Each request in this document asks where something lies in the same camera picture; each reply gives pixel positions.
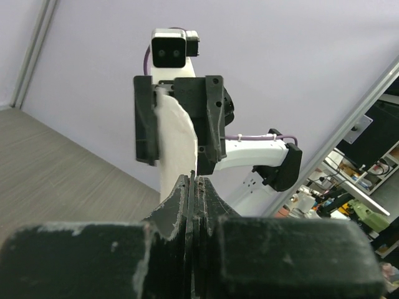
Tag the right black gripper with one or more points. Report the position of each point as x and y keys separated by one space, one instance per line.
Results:
x=208 y=104

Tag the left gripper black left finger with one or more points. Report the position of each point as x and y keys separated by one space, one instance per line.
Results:
x=146 y=259

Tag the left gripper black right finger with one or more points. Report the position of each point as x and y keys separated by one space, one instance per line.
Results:
x=253 y=257

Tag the white paper coffee filter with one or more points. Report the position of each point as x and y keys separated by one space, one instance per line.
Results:
x=177 y=142

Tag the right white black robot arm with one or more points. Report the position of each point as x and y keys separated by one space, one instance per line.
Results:
x=274 y=160

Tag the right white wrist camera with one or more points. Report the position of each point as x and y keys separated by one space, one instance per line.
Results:
x=171 y=52

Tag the aluminium frame rail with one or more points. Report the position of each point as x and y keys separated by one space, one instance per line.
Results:
x=371 y=96

